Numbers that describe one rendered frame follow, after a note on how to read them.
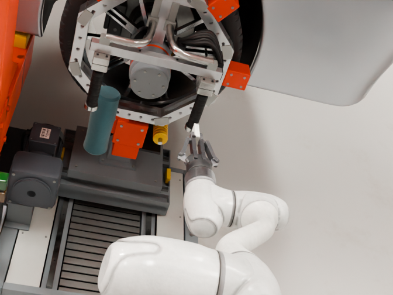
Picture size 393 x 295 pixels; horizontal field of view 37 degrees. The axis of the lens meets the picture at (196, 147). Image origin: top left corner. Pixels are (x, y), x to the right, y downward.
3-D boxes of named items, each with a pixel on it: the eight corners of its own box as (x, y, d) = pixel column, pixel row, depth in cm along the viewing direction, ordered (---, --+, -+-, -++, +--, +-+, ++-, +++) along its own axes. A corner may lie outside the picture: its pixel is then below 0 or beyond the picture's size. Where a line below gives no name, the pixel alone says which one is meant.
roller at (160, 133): (166, 106, 254) (169, 95, 250) (165, 150, 231) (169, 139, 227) (152, 103, 252) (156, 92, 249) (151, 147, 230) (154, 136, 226)
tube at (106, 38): (156, 27, 199) (164, -1, 193) (155, 57, 184) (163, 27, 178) (104, 14, 196) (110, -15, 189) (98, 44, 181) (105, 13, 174)
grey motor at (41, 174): (63, 169, 265) (76, 107, 244) (48, 240, 232) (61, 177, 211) (21, 161, 261) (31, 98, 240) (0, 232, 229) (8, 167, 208)
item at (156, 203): (165, 163, 288) (171, 148, 282) (165, 217, 260) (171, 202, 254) (62, 142, 278) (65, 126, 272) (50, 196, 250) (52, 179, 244)
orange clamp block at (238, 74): (220, 74, 220) (242, 79, 222) (221, 86, 214) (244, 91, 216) (226, 58, 216) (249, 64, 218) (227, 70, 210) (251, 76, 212)
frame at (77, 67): (202, 125, 234) (248, 2, 201) (202, 136, 229) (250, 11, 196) (63, 95, 223) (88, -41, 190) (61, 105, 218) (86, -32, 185)
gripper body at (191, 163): (182, 183, 173) (181, 163, 180) (210, 188, 174) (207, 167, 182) (189, 164, 168) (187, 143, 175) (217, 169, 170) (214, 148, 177)
